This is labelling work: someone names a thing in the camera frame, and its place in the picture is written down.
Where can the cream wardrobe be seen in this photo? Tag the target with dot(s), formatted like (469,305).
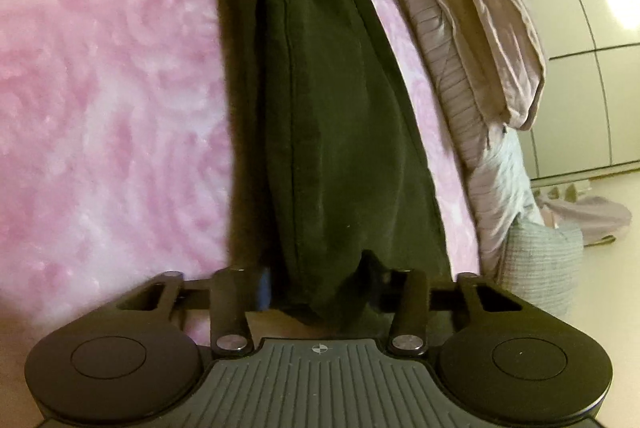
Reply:
(585,57)

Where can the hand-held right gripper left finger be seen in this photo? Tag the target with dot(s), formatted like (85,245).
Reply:
(230,303)

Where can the grey cushion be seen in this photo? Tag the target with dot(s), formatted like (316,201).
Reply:
(542,268)

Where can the pink rose blanket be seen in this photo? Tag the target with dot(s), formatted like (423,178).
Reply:
(110,107)

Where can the lilac cloth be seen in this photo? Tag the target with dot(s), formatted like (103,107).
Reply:
(585,218)

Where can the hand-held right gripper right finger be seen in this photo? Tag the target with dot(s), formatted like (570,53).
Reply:
(412,303)

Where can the black pants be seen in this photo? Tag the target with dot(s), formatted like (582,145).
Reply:
(330,117)

